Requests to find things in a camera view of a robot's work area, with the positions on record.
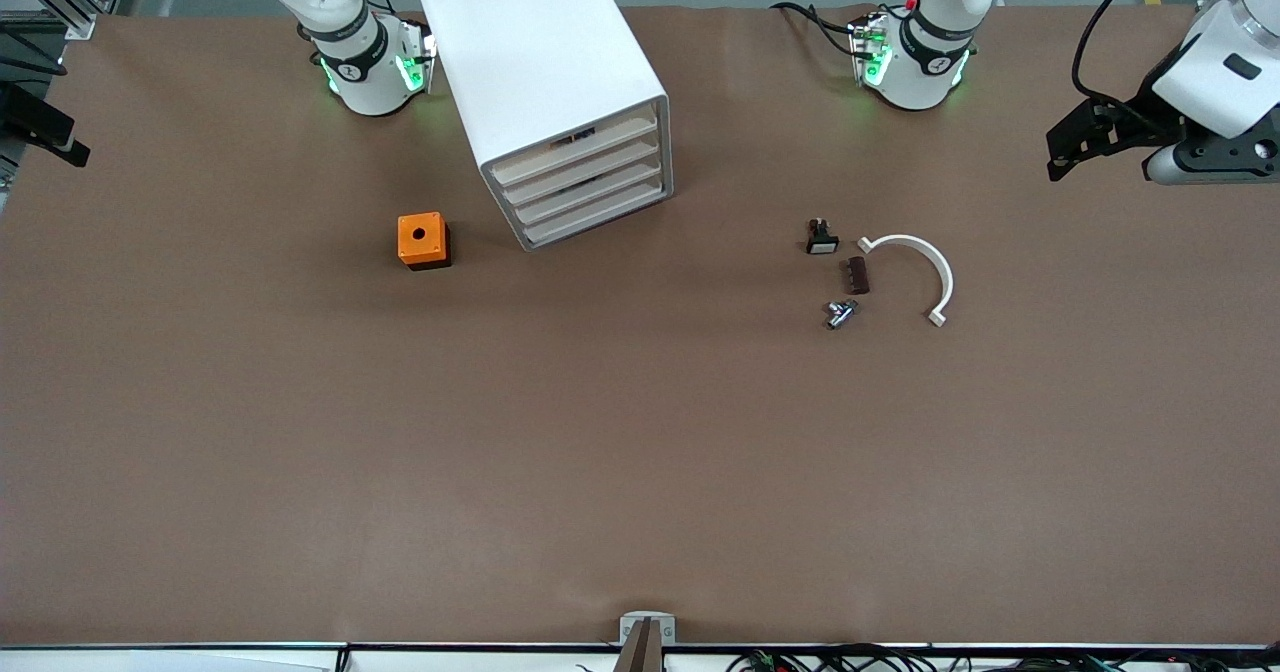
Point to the orange box with hole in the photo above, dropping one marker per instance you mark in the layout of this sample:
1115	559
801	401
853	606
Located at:
420	235

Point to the brown terminal block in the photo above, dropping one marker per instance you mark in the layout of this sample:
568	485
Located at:
856	275

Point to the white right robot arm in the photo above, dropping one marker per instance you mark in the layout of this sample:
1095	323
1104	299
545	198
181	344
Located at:
365	72

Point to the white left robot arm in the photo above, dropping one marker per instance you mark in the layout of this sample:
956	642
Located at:
920	62

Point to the brown table mat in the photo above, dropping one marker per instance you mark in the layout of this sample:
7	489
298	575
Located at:
640	452

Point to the white curved plastic clip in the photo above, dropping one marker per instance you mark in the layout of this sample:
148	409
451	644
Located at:
940	270

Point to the black white rectangular switch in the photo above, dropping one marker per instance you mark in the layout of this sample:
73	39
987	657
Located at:
821	240

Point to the silver metal fitting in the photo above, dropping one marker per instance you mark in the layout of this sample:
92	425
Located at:
840	314

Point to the grey mounting bracket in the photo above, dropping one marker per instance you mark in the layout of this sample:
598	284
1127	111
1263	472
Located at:
647	620

